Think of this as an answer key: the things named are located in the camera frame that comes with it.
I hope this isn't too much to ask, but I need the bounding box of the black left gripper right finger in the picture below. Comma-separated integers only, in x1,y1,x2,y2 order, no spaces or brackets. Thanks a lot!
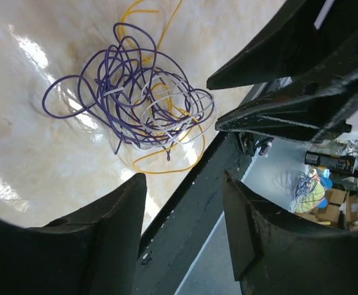
223,173,358,294

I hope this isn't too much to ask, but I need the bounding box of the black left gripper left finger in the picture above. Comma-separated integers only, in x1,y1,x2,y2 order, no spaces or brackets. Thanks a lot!
0,173,147,294

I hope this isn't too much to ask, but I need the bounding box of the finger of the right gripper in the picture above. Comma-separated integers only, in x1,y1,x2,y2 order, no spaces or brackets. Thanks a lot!
206,0,358,90
216,77,358,143

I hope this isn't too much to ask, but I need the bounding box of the purple cable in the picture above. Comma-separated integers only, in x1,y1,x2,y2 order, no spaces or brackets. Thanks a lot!
42,22,215,162

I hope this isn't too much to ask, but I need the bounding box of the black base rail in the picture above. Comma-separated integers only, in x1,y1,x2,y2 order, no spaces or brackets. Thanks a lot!
132,82,271,295

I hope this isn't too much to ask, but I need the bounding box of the white cable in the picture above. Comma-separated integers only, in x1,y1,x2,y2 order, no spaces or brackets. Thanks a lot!
100,76,218,151

